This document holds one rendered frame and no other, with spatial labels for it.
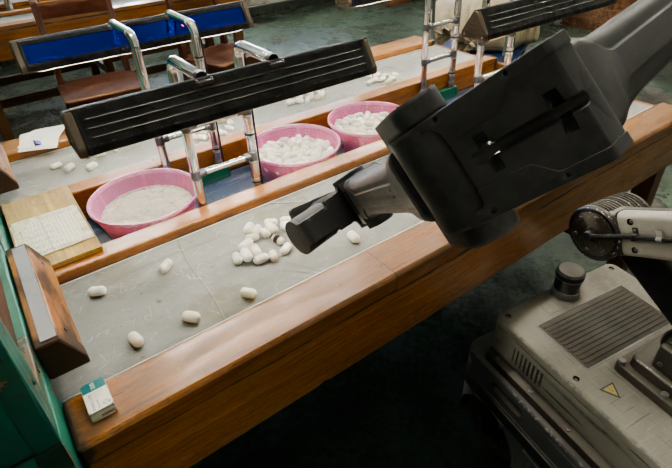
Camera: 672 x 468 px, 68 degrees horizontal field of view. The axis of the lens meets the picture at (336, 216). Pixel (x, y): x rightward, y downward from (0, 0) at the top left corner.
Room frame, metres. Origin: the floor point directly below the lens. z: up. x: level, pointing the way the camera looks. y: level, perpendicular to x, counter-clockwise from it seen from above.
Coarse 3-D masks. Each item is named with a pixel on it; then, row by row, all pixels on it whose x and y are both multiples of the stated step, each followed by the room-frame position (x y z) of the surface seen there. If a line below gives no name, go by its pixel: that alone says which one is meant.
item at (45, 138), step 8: (48, 128) 1.51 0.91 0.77; (56, 128) 1.50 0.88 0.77; (24, 136) 1.46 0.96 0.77; (32, 136) 1.45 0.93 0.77; (40, 136) 1.45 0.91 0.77; (48, 136) 1.45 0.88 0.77; (56, 136) 1.44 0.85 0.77; (24, 144) 1.40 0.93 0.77; (32, 144) 1.39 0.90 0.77; (40, 144) 1.39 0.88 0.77; (48, 144) 1.39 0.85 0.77; (56, 144) 1.39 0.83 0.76
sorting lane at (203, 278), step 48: (192, 240) 0.90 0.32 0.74; (240, 240) 0.90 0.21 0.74; (288, 240) 0.89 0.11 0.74; (336, 240) 0.88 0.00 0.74; (384, 240) 0.87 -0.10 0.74; (144, 288) 0.75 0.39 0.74; (192, 288) 0.74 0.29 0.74; (240, 288) 0.74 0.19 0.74; (288, 288) 0.73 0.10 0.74; (96, 336) 0.63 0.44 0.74; (144, 336) 0.62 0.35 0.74; (192, 336) 0.62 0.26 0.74
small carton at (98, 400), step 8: (88, 384) 0.49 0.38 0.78; (96, 384) 0.49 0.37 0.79; (104, 384) 0.49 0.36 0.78; (88, 392) 0.48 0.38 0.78; (96, 392) 0.47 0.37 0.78; (104, 392) 0.47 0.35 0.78; (88, 400) 0.46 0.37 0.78; (96, 400) 0.46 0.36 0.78; (104, 400) 0.46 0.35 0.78; (112, 400) 0.46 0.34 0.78; (88, 408) 0.45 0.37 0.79; (96, 408) 0.45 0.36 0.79; (104, 408) 0.45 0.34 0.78; (112, 408) 0.45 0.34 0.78; (96, 416) 0.44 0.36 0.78; (104, 416) 0.45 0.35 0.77
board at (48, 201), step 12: (48, 192) 1.08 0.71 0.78; (60, 192) 1.08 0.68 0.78; (12, 204) 1.03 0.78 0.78; (24, 204) 1.03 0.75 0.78; (36, 204) 1.03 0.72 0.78; (48, 204) 1.03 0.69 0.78; (60, 204) 1.02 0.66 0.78; (72, 204) 1.02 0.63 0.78; (12, 216) 0.98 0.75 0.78; (24, 216) 0.98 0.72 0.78; (84, 216) 0.97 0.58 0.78; (12, 240) 0.89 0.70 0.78; (84, 240) 0.87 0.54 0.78; (96, 240) 0.87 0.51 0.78; (60, 252) 0.83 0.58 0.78; (72, 252) 0.83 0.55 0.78; (84, 252) 0.83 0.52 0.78; (96, 252) 0.84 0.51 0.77; (60, 264) 0.80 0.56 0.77
